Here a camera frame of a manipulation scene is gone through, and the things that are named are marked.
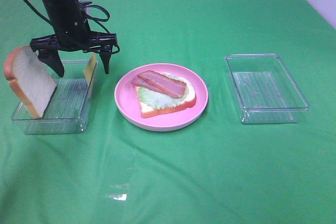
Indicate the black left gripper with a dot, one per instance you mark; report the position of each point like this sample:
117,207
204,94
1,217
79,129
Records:
72,33

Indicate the yellow cheese slice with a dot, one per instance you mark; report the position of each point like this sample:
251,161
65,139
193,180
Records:
89,69

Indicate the bread slice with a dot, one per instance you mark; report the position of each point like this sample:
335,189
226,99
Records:
150,112
29,80

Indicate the bacon strip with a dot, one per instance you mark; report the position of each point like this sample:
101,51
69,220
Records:
163,84
140,82

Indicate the green lettuce leaf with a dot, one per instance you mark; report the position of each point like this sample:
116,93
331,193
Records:
154,100

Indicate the left clear plastic tray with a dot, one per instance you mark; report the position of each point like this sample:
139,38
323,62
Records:
68,108

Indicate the clear plastic tray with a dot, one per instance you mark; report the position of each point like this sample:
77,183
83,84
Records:
263,90
68,108

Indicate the pink round plate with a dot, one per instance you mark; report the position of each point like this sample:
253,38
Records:
128,105

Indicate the clear tape strip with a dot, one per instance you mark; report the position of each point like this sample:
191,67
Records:
116,176

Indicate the right clear plastic tray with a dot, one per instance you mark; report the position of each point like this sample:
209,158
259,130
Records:
263,90

